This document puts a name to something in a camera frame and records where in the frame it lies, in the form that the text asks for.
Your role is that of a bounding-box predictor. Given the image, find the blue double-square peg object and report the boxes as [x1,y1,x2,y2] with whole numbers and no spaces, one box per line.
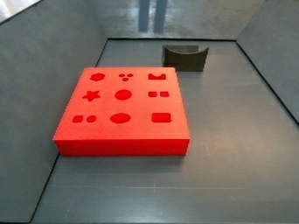
[137,0,168,34]

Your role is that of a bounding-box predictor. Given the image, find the dark curved holder stand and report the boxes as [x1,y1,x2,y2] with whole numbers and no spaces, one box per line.
[162,45,209,72]

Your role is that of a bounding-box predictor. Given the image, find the red shape-sorting board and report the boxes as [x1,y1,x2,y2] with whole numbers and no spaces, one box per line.
[53,67,190,156]

